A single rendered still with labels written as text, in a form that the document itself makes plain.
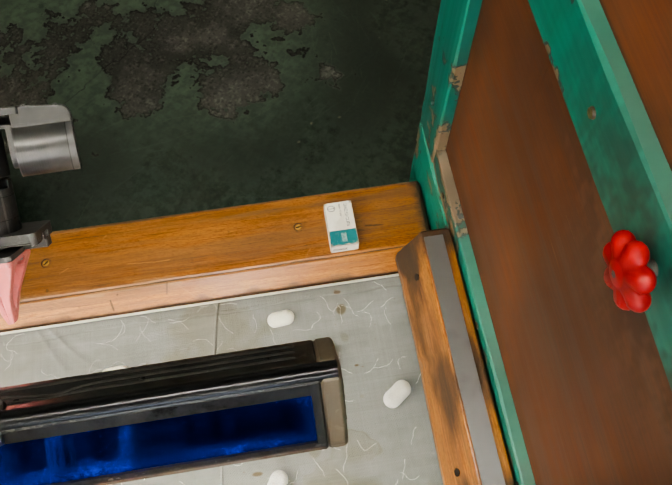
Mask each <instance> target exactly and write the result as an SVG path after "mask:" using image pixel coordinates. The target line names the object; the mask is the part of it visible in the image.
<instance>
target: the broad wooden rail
mask: <svg viewBox="0 0 672 485"><path fill-rule="evenodd" d="M349 200H351V203H352V208H353V213H354V218H355V223H356V229H357V234H358V239H359V249H355V250H348V251H341V252H335V253H331V250H330V244H329V238H328V232H327V227H326V221H325V215H324V204H328V203H335V202H342V201H349ZM428 230H431V229H430V225H429V221H428V217H427V213H426V209H425V205H424V200H423V196H422V192H421V188H420V185H419V183H418V181H410V182H403V183H396V184H389V185H381V186H374V187H367V188H360V189H353V190H346V191H339V192H331V193H324V194H317V195H310V196H303V197H296V198H289V199H281V200H274V201H267V202H260V203H253V204H246V205H239V206H231V207H224V208H217V209H210V210H203V211H196V212H189V213H182V214H174V215H167V216H160V217H153V218H146V219H139V220H132V221H125V222H117V223H110V224H103V225H96V226H89V227H82V228H75V229H68V230H60V231H53V232H52V233H51V234H50V235H51V240H52V243H51V244H50V245H49V246H48V247H40V248H32V249H30V251H31V252H30V256H29V260H28V264H27V267H26V271H25V275H24V278H23V282H22V286H21V291H20V303H19V315H18V320H17V321H16V322H15V324H11V325H8V324H7V323H6V321H5V320H4V318H3V317H2V315H1V314H0V333H1V332H8V331H15V330H22V329H28V328H35V327H42V326H48V325H55V324H62V323H69V322H75V321H82V320H89V319H96V318H102V317H109V316H116V315H122V314H129V313H136V312H143V311H149V310H156V309H163V308H170V307H176V306H183V305H190V304H196V303H203V302H210V301H217V300H223V299H230V298H237V297H244V296H250V295H257V294H264V293H270V292H277V291H284V290H291V289H297V288H304V287H311V286H317V285H324V284H331V283H338V282H344V281H351V280H358V279H365V278H371V277H378V276H385V275H391V274H398V270H397V265H396V261H395V258H396V255H397V253H398V252H399V251H400V250H401V249H402V248H403V247H404V246H406V245H407V244H408V243H409V242H410V241H411V240H412V239H414V238H415V237H416V236H417V235H418V234H419V233H420V232H422V231H428Z"/></svg>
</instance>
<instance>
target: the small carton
mask: <svg viewBox="0 0 672 485"><path fill-rule="evenodd" d="M324 215H325V221H326V227H327V232H328V238H329V244H330V250H331V253H335V252H341V251H348V250H355V249H359V239H358V234H357V229H356V223H355V218H354V213H353V208H352V203H351V200H349V201H342V202H335V203H328V204H324Z"/></svg>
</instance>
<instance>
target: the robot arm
mask: <svg viewBox="0 0 672 485"><path fill-rule="evenodd" d="M2 115H9V117H1V118H0V314H1V315H2V317H3V318H4V320H5V321H6V323H7V324H8V325H11V324H15V322H16V321H17V320H18V315H19V303H20V291H21V286H22V282H23V278H24V275H25V271H26V267H27V264H28V260H29V256H30V252H31V251H30V249H32V248H40V247H48V246H49V245H50V244H51V243H52V240H51V235H50V234H51V233H52V227H51V223H50V220H42V221H34V222H26V223H21V220H20V216H19V211H18V206H17V202H16V197H15V193H14V188H13V185H12V180H11V177H9V175H10V170H9V165H8V161H7V156H6V152H5V147H4V142H3V138H2V133H1V129H5V133H6V137H7V142H8V146H9V151H10V155H11V159H12V163H13V166H14V168H15V169H17V168H20V172H21V174H22V176H23V177H26V176H33V175H40V174H47V173H54V172H61V171H68V170H75V169H81V161H80V156H79V151H78V149H79V146H78V145H77V140H76V135H75V130H74V129H75V126H74V125H73V119H72V115H71V111H70V109H69V108H68V107H67V106H66V105H64V104H57V103H52V104H43V105H25V104H20V105H18V106H10V107H1V108H0V116H2Z"/></svg>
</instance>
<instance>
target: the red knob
mask: <svg viewBox="0 0 672 485"><path fill-rule="evenodd" d="M603 258H604V260H605V262H606V264H607V266H608V267H607V268H606V269H605V271H604V281H605V283H606V285H607V286H608V287H610V288H611V289H612V290H613V299H614V302H615V304H616V305H617V306H618V307H619V308H620V309H622V310H627V311H630V310H632V311H633V312H636V313H642V312H644V311H646V310H648V308H649V307H650V305H651V300H652V299H651V295H650V292H652V291H653V290H654V288H655V287H656V284H657V278H656V277H657V276H658V265H657V263H656V261H655V260H654V259H653V258H651V259H650V251H649V248H648V247H647V245H646V244H644V243H643V242H642V241H637V240H636V237H635V235H634V234H633V233H631V232H630V231H629V230H619V231H617V232H615V233H614V235H613V236H612V238H611V241H610V242H608V243H607V244H606V245H605V246H604V248H603Z"/></svg>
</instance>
